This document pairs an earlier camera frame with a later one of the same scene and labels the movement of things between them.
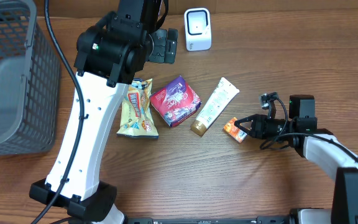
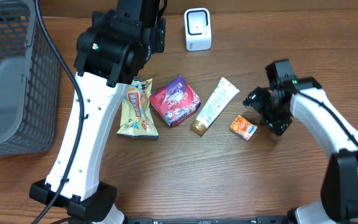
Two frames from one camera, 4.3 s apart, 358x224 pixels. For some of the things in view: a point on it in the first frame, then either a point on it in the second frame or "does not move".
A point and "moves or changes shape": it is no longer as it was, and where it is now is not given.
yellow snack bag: [137, 120] does not move
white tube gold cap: [222, 95] does not move
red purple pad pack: [176, 101] does not move
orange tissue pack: [237, 134] moves or changes shape
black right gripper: [257, 126] -> [279, 125]
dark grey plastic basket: [20, 80] does not move
